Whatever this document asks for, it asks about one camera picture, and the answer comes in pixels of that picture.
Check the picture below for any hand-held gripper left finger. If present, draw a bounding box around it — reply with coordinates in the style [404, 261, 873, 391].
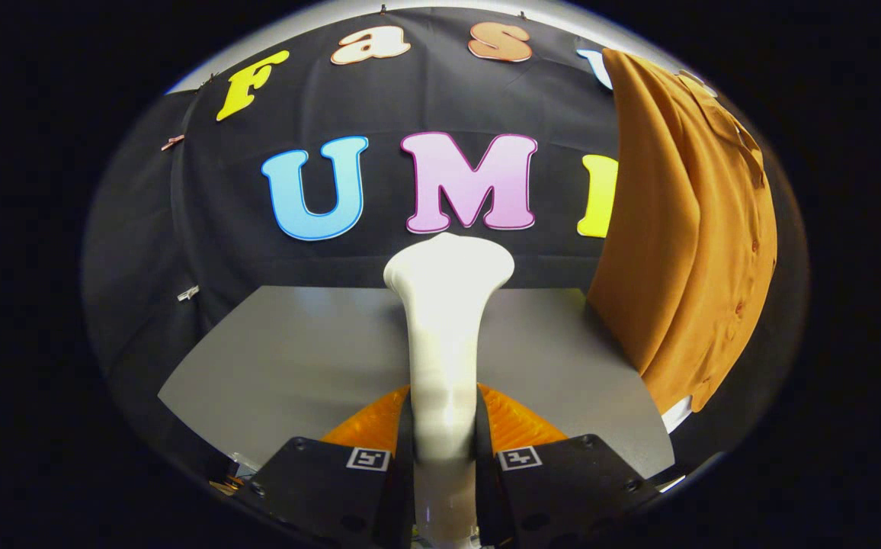
[231, 384, 416, 549]

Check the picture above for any orange button-up shirt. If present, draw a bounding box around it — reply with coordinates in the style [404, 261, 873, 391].
[587, 48, 779, 414]

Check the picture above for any white garment steamer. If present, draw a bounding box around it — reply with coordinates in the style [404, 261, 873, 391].
[383, 233, 516, 549]

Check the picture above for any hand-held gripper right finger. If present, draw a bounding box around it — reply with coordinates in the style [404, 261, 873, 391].
[475, 384, 662, 549]

